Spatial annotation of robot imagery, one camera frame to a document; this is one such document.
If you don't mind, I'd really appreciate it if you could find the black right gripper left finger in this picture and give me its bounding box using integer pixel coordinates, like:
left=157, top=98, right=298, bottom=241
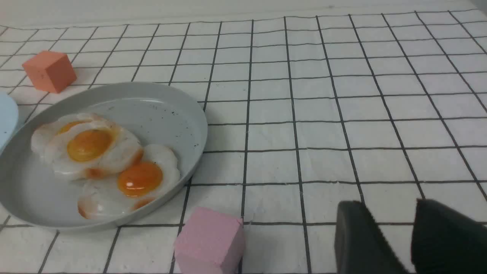
left=334, top=201, right=407, bottom=274

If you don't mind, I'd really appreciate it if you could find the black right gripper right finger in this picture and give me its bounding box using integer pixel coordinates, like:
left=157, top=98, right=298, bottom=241
left=411, top=199, right=487, bottom=274

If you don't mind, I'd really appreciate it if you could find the fried egg top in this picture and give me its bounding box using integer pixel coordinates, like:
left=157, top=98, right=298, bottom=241
left=39, top=119, right=144, bottom=181

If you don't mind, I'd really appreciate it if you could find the fried egg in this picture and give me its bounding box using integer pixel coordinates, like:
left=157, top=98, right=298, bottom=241
left=30, top=113, right=104, bottom=155
left=78, top=144, right=181, bottom=220
left=39, top=119, right=144, bottom=181

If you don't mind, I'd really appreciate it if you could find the checkered white tablecloth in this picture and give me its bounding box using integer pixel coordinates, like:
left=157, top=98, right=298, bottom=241
left=1, top=9, right=486, bottom=274

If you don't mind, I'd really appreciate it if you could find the pink cube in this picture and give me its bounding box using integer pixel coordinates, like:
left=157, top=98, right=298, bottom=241
left=174, top=207, right=245, bottom=274

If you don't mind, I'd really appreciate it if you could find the fried egg lower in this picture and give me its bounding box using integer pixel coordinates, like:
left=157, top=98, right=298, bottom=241
left=78, top=144, right=181, bottom=220

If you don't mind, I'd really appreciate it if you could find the grey egg plate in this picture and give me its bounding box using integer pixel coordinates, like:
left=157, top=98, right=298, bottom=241
left=1, top=83, right=208, bottom=232

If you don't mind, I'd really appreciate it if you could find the fried egg behind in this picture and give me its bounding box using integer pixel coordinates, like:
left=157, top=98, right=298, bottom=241
left=30, top=113, right=104, bottom=155

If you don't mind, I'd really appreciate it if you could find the orange cube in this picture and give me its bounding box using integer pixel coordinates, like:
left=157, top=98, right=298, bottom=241
left=22, top=51, right=78, bottom=94

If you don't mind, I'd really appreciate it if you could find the light blue plate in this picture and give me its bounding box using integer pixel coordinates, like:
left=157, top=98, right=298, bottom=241
left=0, top=92, right=19, bottom=153

